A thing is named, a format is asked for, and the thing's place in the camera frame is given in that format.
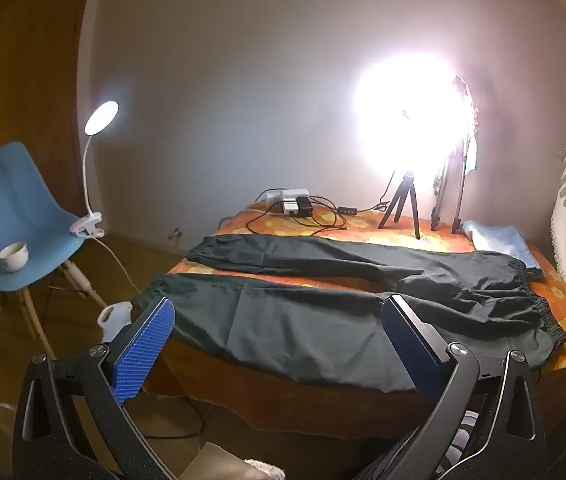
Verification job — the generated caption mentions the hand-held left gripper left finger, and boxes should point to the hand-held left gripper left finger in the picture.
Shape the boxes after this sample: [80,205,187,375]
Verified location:
[12,296,184,480]

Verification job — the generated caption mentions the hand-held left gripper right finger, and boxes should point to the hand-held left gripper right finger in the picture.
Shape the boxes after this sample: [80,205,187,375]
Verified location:
[353,294,548,480]

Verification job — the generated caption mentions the dark green pants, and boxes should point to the dark green pants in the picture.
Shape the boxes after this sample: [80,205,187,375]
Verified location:
[130,234,566,395]

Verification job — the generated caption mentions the white plastic object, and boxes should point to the white plastic object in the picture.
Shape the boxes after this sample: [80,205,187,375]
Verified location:
[98,301,134,343]

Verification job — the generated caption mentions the person's striped clothing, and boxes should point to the person's striped clothing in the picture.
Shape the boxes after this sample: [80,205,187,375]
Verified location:
[443,410,478,467]

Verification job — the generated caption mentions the brown cardboard piece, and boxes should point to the brown cardboard piece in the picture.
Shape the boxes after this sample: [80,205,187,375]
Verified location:
[178,441,264,480]

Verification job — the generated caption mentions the light blue towel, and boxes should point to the light blue towel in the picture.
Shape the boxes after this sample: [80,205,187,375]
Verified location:
[462,220,538,268]

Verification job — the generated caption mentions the metal light stand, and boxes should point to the metal light stand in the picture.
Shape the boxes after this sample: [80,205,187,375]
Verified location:
[430,160,448,232]
[452,140,466,235]

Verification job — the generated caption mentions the small black tripod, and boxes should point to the small black tripod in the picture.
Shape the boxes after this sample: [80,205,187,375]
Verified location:
[378,170,421,240]

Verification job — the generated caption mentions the white cup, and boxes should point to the white cup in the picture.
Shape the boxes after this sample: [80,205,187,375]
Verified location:
[0,241,30,273]

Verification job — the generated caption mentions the orange floral bed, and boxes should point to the orange floral bed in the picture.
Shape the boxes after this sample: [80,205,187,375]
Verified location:
[143,200,566,441]

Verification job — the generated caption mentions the blue plastic chair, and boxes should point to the blue plastic chair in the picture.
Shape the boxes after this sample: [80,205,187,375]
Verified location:
[0,141,109,361]

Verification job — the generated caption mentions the white power strip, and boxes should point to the white power strip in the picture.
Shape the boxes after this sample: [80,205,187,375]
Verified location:
[262,188,310,206]

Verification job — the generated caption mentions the white clip lamp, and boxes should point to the white clip lamp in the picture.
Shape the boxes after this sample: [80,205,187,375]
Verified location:
[68,101,120,239]

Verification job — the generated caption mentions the wooden door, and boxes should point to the wooden door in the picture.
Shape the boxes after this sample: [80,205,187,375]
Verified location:
[0,0,95,241]

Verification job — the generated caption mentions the white lamp cable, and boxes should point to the white lamp cable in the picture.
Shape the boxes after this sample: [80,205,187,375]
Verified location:
[94,236,144,295]

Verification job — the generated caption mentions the black cable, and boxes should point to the black cable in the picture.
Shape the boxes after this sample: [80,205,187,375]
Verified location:
[245,194,389,236]

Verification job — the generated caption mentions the bright ring light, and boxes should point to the bright ring light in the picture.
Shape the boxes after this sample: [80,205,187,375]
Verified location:
[353,52,471,181]

